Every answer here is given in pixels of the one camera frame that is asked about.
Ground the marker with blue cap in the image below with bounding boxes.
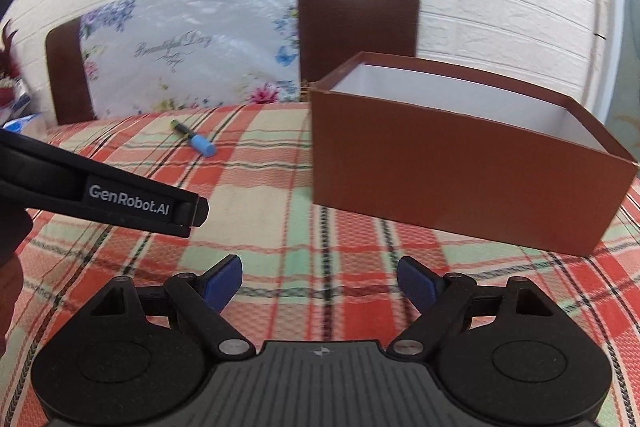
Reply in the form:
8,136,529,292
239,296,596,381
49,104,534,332
170,119,217,158

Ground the red plaid tablecloth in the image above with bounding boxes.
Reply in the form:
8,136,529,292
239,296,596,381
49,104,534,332
0,102,640,427

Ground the dark brown chair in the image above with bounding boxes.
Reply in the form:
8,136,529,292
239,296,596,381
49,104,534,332
296,0,422,84
45,17,97,126

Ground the floral printed cushion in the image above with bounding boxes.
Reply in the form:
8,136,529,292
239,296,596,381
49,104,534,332
79,0,302,118

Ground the blue tissue pack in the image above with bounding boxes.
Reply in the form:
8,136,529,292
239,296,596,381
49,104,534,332
0,113,43,135

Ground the person's left forearm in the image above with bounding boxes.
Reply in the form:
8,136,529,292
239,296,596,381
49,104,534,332
0,206,33,360

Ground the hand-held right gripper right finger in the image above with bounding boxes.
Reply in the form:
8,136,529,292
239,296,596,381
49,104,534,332
389,256,552,358

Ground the brown box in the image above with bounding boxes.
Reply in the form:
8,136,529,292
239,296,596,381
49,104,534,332
309,51,640,258

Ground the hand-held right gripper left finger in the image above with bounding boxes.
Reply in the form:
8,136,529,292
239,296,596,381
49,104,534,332
90,255,253,358

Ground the dark feather toy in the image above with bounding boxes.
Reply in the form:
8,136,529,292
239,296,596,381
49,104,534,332
0,19,23,108

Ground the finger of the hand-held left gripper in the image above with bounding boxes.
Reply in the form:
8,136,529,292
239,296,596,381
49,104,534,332
176,194,210,229

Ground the white door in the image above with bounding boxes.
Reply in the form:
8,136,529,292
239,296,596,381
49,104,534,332
587,0,640,168

